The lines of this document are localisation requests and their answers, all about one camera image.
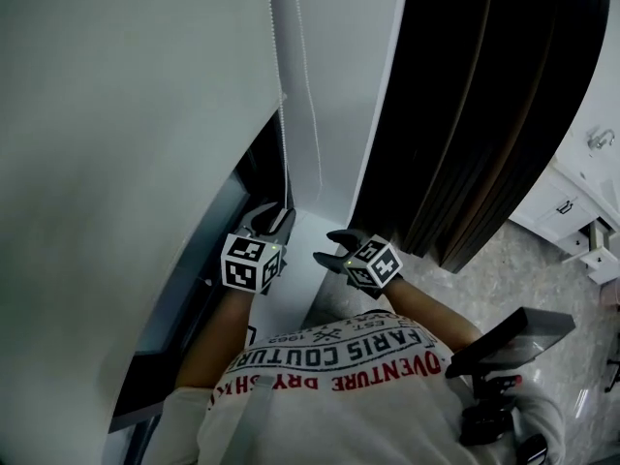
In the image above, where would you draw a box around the person's right forearm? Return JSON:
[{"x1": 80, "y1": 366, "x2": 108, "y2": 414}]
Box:
[{"x1": 385, "y1": 278, "x2": 481, "y2": 357}]

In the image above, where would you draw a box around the metal hook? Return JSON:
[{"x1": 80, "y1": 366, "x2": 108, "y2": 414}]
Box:
[{"x1": 586, "y1": 126, "x2": 617, "y2": 150}]

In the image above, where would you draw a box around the person's left forearm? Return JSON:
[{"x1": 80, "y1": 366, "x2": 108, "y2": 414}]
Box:
[{"x1": 176, "y1": 283, "x2": 256, "y2": 389}]

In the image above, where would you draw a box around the dark framed window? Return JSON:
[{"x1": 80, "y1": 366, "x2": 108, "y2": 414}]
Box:
[{"x1": 108, "y1": 113, "x2": 296, "y2": 465}]

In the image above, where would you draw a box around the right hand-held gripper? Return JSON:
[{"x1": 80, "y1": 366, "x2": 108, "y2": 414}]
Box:
[{"x1": 312, "y1": 229, "x2": 405, "y2": 301}]

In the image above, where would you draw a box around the black chest-mounted phone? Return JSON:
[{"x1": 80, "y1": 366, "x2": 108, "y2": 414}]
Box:
[{"x1": 445, "y1": 306, "x2": 577, "y2": 380}]

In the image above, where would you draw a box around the black metal floor stand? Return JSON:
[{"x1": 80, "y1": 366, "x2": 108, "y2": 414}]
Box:
[{"x1": 575, "y1": 346, "x2": 620, "y2": 420}]

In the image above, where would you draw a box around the person's white printed t-shirt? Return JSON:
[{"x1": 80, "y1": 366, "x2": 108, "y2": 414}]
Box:
[{"x1": 144, "y1": 307, "x2": 566, "y2": 465}]

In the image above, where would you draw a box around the white bead chain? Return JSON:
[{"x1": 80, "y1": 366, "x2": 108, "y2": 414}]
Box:
[{"x1": 264, "y1": 0, "x2": 325, "y2": 212}]

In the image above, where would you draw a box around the grey roller blind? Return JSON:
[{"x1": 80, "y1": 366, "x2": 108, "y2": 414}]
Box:
[{"x1": 0, "y1": 0, "x2": 288, "y2": 465}]

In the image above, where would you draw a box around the dark brown curtain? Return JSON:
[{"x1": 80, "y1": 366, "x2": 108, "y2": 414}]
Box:
[{"x1": 346, "y1": 0, "x2": 611, "y2": 275}]

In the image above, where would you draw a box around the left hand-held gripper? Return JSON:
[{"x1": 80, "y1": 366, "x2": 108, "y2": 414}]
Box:
[{"x1": 221, "y1": 201, "x2": 297, "y2": 296}]

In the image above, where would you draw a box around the white cabinet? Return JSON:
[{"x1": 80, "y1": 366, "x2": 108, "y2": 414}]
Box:
[{"x1": 508, "y1": 108, "x2": 620, "y2": 285}]

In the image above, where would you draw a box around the grey neck strap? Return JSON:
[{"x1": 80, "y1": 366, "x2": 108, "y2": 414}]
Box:
[{"x1": 232, "y1": 378, "x2": 275, "y2": 465}]

